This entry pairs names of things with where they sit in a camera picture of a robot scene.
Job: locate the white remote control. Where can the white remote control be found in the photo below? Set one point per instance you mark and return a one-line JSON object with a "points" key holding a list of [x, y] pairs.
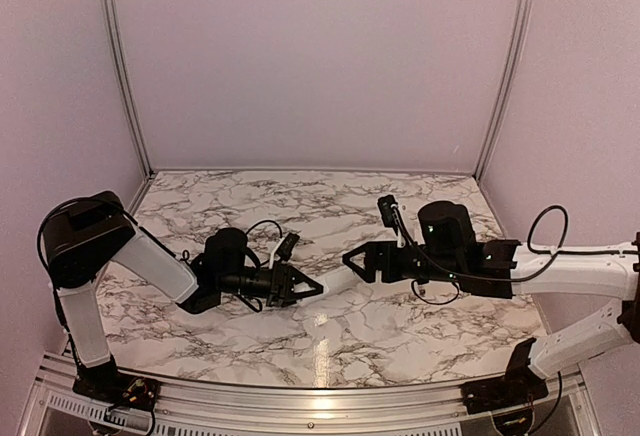
{"points": [[333, 282]]}

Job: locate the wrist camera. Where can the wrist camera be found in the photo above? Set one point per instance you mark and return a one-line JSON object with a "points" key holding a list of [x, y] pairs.
{"points": [[388, 206], [284, 249]]}

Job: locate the clear handled screwdriver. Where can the clear handled screwdriver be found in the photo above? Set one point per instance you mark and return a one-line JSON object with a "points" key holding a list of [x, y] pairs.
{"points": [[421, 290]]}

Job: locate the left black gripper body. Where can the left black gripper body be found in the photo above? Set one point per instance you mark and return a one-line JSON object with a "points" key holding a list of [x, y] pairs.
{"points": [[254, 286]]}

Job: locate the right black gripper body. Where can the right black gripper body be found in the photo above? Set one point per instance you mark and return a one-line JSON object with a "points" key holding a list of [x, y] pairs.
{"points": [[395, 272]]}

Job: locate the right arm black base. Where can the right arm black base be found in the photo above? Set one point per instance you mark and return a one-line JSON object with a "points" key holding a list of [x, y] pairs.
{"points": [[517, 385]]}

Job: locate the front aluminium rail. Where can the front aluminium rail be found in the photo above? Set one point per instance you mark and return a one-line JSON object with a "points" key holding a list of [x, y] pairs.
{"points": [[185, 407]]}

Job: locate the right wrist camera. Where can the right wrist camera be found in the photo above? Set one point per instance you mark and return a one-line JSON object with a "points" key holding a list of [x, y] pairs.
{"points": [[388, 206]]}

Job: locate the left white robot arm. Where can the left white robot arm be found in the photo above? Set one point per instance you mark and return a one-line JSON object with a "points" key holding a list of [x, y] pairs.
{"points": [[82, 236]]}

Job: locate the right aluminium frame post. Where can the right aluminium frame post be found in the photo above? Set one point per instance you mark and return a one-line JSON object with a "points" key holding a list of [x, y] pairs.
{"points": [[514, 53]]}

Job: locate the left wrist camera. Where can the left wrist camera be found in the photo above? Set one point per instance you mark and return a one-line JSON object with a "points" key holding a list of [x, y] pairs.
{"points": [[284, 249]]}

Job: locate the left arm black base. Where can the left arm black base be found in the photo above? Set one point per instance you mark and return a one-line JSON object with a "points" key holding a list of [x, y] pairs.
{"points": [[107, 384]]}

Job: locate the aluminium frame post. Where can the aluminium frame post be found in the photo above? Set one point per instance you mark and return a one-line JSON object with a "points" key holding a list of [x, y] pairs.
{"points": [[514, 53], [116, 45]]}

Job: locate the left aluminium frame post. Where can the left aluminium frame post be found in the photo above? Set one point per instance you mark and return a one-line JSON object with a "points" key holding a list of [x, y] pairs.
{"points": [[116, 45]]}

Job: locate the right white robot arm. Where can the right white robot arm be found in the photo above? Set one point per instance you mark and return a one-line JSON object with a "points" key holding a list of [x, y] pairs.
{"points": [[609, 271]]}

